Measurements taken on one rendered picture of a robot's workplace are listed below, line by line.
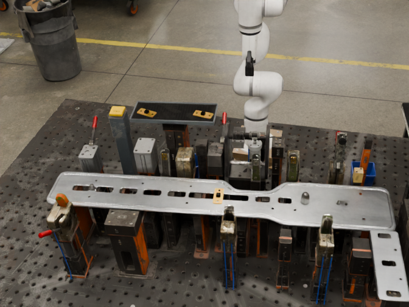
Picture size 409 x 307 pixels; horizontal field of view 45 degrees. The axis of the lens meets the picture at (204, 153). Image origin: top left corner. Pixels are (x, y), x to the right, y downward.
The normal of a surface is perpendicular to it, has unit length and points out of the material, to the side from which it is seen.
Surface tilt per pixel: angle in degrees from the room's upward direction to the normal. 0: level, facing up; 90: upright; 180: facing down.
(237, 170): 0
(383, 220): 0
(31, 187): 0
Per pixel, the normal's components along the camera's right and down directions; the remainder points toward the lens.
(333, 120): -0.07, -0.75
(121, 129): -0.15, 0.66
